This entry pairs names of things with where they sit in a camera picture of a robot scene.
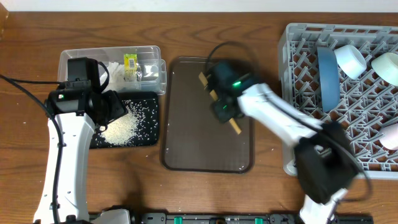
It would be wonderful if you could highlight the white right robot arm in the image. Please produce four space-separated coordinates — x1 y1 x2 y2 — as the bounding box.
198 61 361 223

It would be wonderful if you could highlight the small pink bowl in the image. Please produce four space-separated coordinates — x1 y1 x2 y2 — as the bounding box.
379 124 398 151

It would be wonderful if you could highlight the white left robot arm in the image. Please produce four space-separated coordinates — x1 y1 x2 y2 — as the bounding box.
33 57 127 223

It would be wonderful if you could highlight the pile of white rice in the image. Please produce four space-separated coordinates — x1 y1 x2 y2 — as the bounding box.
98 101 158 147

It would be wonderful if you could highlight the clear plastic waste bin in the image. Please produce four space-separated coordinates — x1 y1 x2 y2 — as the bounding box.
58 45 167 95

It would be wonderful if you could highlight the mint green bowl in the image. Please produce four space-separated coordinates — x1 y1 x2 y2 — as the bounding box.
371 52 398 86

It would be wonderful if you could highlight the yellow snack wrapper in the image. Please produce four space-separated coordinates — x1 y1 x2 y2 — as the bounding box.
124 54 137 82

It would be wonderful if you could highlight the white napkin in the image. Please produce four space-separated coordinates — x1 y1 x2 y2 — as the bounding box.
106 62 126 91

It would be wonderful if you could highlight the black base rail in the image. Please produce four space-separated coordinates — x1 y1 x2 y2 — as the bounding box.
90 205 374 224

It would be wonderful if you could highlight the wooden chopstick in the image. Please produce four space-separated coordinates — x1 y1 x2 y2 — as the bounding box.
198 72 242 134

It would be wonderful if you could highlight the dark blue plate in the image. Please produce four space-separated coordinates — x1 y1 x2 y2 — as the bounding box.
317 47 340 113

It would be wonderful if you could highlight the black waste tray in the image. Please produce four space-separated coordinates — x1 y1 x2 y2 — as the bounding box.
89 91 160 149

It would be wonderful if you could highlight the grey dishwasher rack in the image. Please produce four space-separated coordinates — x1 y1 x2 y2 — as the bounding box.
278 23 397 180

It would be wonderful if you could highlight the light blue bowl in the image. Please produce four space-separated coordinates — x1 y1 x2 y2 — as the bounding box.
334 45 367 80

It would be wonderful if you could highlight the brown serving tray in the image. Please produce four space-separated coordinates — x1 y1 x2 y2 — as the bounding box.
161 57 254 174

